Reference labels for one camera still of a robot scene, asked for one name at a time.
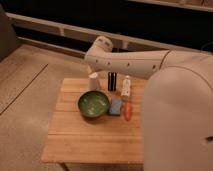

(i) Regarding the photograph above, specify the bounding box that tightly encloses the white bottle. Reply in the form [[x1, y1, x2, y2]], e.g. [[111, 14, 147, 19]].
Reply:
[[121, 76, 131, 97]]

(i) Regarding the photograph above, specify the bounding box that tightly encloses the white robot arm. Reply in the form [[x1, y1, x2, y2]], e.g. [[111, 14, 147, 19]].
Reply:
[[85, 36, 213, 171]]

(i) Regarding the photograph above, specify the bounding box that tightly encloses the dark eraser block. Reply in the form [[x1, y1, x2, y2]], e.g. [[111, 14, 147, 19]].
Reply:
[[108, 72, 117, 91]]

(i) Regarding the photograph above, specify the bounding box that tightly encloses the grey cabinet corner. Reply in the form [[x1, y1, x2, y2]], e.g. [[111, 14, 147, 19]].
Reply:
[[0, 4, 21, 62]]

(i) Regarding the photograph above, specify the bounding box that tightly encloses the orange carrot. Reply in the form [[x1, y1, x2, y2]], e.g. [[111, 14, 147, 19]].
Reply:
[[124, 102, 132, 121]]

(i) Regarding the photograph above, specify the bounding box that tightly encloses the wooden table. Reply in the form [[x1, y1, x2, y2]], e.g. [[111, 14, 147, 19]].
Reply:
[[41, 78, 146, 165]]

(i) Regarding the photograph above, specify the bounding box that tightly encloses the blue sponge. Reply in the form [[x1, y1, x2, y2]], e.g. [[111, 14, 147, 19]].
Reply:
[[109, 99, 122, 116]]

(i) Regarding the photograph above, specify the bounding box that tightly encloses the green ceramic bowl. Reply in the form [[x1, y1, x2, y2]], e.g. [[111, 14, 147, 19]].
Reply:
[[78, 91, 110, 118]]

